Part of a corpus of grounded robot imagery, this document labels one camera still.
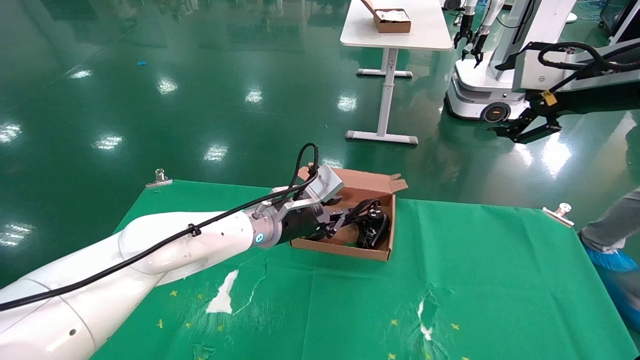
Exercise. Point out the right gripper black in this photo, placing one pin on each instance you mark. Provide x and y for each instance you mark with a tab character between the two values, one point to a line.
590	100

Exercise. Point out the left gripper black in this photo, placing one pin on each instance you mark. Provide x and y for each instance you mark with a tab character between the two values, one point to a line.
302	227

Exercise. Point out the bystander robot arm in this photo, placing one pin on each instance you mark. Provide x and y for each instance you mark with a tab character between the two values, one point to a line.
480	45
465	30

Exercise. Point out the open shallow cardboard box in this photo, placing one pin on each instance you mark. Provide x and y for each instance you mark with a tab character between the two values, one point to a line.
360	252

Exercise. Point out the small brown cardboard box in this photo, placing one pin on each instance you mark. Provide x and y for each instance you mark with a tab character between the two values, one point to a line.
392	25

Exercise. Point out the white wheeled bystander robot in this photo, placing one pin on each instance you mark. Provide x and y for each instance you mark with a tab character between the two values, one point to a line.
475	100

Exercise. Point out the silver metal cloth clip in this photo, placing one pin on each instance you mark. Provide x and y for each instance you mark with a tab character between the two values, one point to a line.
160	179
560	214

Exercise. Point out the person leg grey trousers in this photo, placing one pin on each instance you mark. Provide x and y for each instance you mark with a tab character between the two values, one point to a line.
615	225

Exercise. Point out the white pole floor stand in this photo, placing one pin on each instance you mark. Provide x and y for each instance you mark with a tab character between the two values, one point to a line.
625	27

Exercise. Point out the large green tablecloth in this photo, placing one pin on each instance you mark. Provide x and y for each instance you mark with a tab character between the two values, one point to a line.
475	280

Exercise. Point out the blue shoe cover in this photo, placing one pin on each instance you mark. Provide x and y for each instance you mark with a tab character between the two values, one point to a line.
610	260

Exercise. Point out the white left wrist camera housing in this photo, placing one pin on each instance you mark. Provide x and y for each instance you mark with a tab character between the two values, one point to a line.
327	182

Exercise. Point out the white pedestal table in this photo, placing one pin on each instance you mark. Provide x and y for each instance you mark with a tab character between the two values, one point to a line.
420	30

